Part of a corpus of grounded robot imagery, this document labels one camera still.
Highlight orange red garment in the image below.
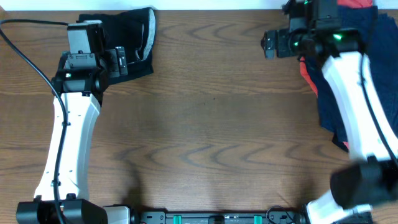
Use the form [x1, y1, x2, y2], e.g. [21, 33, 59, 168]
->
[299, 0, 376, 147]

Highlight black garment under pile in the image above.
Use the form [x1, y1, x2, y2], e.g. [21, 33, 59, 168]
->
[331, 134, 349, 152]

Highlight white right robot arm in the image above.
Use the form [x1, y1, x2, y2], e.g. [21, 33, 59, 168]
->
[261, 0, 397, 223]

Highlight black shorts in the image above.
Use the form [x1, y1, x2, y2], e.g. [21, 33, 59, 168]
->
[78, 7, 156, 85]

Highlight navy blue shorts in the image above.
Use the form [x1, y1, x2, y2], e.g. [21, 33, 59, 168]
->
[303, 5, 398, 144]

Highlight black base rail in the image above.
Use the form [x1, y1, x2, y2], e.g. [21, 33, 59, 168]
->
[131, 208, 308, 224]

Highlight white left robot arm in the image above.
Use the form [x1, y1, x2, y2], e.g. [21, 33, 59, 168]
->
[16, 20, 135, 223]

